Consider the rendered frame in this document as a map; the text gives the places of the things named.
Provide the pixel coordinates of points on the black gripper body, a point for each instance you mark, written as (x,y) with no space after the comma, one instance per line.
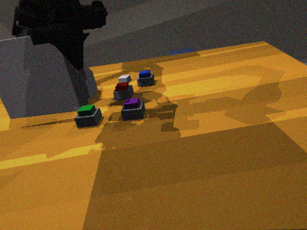
(58,29)

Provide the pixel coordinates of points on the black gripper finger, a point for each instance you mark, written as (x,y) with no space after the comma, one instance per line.
(69,48)
(80,45)

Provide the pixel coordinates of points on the green button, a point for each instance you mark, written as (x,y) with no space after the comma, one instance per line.
(88,115)

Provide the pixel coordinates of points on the purple button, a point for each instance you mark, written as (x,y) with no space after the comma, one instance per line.
(133,109)

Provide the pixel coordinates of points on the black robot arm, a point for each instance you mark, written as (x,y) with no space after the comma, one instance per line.
(31,14)

